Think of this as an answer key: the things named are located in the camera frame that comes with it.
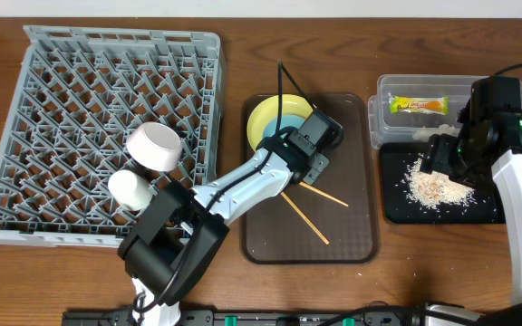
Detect small white cup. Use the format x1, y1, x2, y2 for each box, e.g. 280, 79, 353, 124
108, 169, 153, 211

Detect white pink bowl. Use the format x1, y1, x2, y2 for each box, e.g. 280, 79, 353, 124
126, 122, 182, 172

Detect wooden chopstick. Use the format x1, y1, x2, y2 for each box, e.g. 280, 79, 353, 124
299, 182, 349, 207
280, 192, 330, 245

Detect food scraps on plate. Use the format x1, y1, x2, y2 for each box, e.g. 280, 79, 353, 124
401, 154, 476, 210

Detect light blue small plate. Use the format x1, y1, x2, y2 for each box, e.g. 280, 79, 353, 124
262, 114, 305, 139

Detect grey plastic dish rack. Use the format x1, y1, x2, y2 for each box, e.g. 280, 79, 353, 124
0, 25, 226, 248

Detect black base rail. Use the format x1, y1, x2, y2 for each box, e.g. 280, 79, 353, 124
61, 306, 451, 326

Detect black rectangular tray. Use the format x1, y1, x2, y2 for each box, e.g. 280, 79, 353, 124
379, 142, 505, 225

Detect green orange snack wrapper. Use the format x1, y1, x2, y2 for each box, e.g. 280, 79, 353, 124
390, 96, 449, 115

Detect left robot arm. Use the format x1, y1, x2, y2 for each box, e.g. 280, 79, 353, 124
118, 110, 343, 325

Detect yellow round plate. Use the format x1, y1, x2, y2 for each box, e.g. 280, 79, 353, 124
246, 94, 313, 149

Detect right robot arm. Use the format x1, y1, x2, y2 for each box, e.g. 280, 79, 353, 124
420, 75, 522, 325

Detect dark brown serving tray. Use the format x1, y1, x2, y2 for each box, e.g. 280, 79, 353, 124
238, 93, 379, 264

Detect clear plastic bin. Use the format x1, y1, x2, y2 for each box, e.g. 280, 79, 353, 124
367, 73, 522, 150

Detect white tissue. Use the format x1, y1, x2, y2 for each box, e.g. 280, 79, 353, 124
412, 124, 459, 142

